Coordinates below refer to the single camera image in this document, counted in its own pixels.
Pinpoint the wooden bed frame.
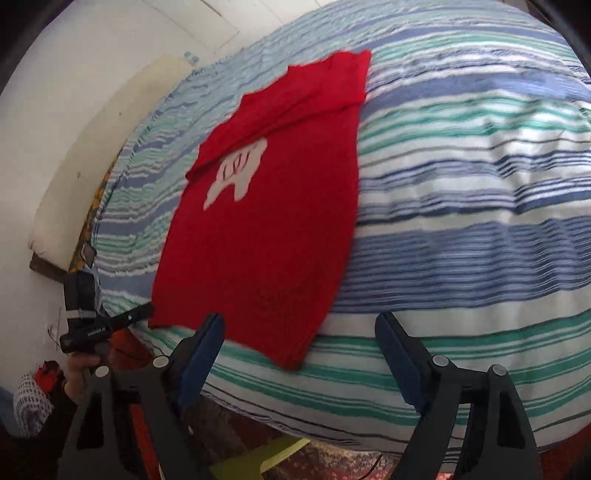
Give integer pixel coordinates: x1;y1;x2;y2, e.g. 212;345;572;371
29;250;71;283

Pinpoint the yellow green stool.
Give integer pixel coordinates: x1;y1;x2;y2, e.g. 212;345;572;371
209;436;311;480

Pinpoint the person's left forearm black sleeve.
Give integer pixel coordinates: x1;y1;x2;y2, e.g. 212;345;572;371
39;392;86;467

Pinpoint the red sweater with white print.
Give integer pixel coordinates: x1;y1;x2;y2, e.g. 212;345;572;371
148;49;373;371

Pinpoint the white blue patterned cloth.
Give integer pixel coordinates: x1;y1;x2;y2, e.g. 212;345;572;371
11;372;54;438

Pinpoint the yellow patterned sheet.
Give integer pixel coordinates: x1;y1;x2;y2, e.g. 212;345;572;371
68;154;120;274

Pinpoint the person's left hand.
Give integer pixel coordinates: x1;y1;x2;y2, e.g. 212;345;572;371
65;338;117;403

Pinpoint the small red cloth item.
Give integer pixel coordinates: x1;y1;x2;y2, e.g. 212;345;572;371
36;362;64;394

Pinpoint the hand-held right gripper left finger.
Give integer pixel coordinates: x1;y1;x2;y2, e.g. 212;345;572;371
58;313;227;480

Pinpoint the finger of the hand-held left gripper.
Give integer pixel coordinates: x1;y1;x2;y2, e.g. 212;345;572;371
99;302;157;335

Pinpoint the black cable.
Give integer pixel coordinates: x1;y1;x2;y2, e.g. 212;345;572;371
359;453;385;480

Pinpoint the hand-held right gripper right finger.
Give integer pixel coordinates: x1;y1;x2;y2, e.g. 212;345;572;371
374;312;541;480

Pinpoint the dark patterned carpet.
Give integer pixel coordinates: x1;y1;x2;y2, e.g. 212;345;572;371
256;438;419;480

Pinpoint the orange fuzzy rug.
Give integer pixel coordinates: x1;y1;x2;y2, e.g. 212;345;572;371
110;327;583;480

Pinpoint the beige headboard cushion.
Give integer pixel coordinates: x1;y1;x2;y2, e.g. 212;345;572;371
28;54;195;269

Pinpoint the blue green striped duvet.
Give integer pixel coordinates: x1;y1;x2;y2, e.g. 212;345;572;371
69;0;591;457

